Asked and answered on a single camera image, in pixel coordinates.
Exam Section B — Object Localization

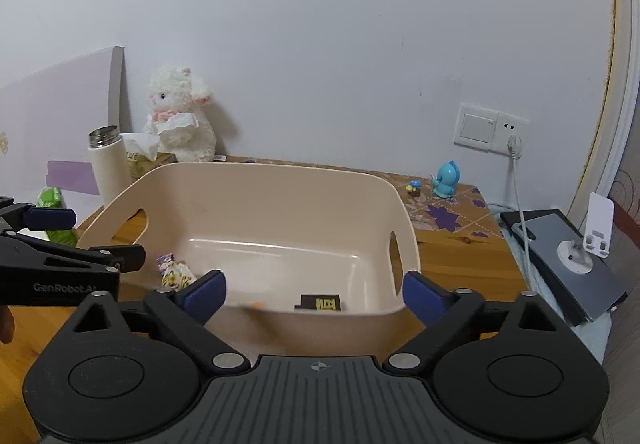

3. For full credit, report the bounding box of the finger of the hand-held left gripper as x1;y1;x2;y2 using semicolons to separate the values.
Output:
0;231;147;275
0;197;77;231

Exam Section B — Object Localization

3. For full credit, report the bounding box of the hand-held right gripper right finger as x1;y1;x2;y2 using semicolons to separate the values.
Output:
382;270;576;377

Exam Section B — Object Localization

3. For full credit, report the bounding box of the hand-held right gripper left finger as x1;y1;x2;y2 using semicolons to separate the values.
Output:
60;269;252;376

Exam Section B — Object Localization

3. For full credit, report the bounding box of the beige plastic basket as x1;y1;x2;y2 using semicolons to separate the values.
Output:
76;162;422;357

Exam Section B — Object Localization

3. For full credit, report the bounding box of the person's left hand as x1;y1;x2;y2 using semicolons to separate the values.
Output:
0;305;16;345

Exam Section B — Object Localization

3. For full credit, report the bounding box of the green packet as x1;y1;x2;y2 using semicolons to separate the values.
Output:
36;187;77;246

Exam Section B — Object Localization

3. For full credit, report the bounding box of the colourful snack packet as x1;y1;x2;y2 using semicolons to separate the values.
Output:
156;253;199;291

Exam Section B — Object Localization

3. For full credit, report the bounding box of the white thermos bottle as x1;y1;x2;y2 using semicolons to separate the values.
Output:
88;125;132;206

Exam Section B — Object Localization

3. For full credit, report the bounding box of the lavender headboard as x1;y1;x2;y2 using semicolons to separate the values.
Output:
0;46;126;206

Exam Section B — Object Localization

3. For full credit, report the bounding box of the tissue box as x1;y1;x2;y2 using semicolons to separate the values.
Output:
121;131;179;185

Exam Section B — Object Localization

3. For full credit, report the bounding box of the black packet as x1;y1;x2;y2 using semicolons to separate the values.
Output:
294;294;346;313

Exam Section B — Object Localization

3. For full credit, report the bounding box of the blue toy figure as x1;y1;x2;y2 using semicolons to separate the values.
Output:
431;161;460;200

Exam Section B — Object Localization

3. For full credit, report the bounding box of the grey tablet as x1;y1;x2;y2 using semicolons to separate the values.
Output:
500;209;629;326

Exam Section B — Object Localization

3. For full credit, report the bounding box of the white plush sheep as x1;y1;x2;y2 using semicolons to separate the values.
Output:
142;66;217;164

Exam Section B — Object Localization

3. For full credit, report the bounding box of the white phone stand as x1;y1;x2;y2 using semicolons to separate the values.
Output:
557;193;615;275

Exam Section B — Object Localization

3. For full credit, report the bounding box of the white wall switch socket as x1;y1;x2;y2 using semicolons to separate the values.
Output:
454;102;530;155

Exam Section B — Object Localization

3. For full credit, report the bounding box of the white plug with cable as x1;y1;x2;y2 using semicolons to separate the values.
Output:
485;134;539;286

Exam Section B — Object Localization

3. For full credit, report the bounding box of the white door frame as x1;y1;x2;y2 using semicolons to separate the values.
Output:
579;0;640;226

